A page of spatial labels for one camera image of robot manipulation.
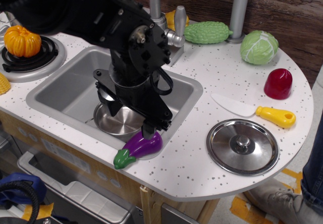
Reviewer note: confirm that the yellow toy behind faucet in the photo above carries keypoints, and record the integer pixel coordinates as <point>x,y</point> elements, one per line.
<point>170,20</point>

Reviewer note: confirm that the small steel pan in sink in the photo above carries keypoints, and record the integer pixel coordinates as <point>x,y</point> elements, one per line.
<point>124,125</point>

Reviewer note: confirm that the orange toy pumpkin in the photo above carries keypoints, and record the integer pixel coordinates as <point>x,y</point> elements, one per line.
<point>21,42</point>

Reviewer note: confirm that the green toy bitter gourd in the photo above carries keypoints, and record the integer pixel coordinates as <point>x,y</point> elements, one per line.
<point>209,32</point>

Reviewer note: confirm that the grey sneaker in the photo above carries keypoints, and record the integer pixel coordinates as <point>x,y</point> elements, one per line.
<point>275,199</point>

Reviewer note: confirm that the green toy cabbage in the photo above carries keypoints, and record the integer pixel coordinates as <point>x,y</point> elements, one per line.
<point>258,47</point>

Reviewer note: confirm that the white yellow toy knife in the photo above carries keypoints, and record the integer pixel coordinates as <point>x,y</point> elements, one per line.
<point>280,117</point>

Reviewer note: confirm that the blue clamp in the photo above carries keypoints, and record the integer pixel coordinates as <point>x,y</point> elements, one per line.
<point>22,188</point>

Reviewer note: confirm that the red toy pepper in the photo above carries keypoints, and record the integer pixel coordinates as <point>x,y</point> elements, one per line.
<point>278,84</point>

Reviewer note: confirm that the purple toy eggplant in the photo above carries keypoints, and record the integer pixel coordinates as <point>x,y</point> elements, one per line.
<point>136,148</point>

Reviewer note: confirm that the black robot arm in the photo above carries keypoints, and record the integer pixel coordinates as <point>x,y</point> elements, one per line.
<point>139,49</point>

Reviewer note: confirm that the yellow toy corn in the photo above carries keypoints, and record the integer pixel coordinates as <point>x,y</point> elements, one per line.
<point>4,84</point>

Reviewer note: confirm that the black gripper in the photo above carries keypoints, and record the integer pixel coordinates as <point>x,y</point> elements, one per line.
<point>143,97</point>

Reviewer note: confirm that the silver oven door handle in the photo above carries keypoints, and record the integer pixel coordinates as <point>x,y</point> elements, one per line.
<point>74,196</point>

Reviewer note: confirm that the blue jeans leg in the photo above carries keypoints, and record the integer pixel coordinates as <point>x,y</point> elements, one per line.
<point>311,184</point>

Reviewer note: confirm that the steel pot lid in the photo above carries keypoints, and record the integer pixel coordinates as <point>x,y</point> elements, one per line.
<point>242,147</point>

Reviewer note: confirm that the grey right support pole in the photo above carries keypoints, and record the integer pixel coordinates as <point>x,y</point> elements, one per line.
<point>237,21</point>

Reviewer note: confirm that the silver toy faucet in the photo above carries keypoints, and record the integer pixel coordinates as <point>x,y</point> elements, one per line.
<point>176,38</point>

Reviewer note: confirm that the black front stove burner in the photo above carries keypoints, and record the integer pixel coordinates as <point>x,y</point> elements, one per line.
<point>50,57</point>

